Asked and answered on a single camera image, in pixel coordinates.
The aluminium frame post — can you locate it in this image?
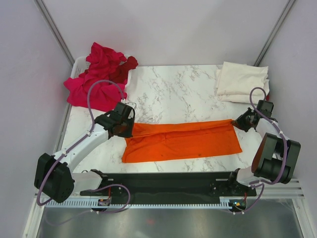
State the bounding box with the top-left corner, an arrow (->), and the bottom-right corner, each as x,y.
254,0 -> 297,66
34,0 -> 75,65

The left aluminium frame post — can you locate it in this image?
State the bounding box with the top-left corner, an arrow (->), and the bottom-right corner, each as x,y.
34,0 -> 75,65

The white laundry basket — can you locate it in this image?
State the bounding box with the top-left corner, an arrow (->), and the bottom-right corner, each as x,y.
70,56 -> 132,87

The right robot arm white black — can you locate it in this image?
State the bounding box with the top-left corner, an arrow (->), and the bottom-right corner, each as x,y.
226,100 -> 301,195

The folded white t shirt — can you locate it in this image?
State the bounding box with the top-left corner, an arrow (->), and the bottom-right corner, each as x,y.
217,79 -> 269,104

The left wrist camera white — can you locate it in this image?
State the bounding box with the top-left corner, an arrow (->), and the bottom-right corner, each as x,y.
126,102 -> 137,109

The folded cream t shirt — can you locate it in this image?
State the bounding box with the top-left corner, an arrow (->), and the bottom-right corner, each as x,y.
216,61 -> 268,96

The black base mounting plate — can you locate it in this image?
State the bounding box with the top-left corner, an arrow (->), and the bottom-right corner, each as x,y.
80,172 -> 257,204

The orange t shirt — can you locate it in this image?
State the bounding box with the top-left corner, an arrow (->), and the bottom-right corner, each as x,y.
122,119 -> 242,163

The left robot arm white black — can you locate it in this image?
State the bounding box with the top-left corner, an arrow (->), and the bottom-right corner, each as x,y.
34,103 -> 135,206

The white slotted cable duct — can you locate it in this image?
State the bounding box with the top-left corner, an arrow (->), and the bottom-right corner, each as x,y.
46,197 -> 247,209

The right aluminium frame post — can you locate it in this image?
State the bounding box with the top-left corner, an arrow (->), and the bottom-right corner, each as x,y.
254,0 -> 297,66

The aluminium cross extrusion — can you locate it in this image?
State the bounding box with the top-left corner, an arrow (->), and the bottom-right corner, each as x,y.
42,180 -> 303,201

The left aluminium side rail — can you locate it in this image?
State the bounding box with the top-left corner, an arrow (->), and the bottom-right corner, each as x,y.
53,103 -> 72,153

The pink red t shirt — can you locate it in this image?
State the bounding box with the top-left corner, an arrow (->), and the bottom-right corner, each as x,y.
63,42 -> 127,112

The dark red t shirt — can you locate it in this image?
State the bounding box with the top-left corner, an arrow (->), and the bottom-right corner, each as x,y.
109,56 -> 138,85

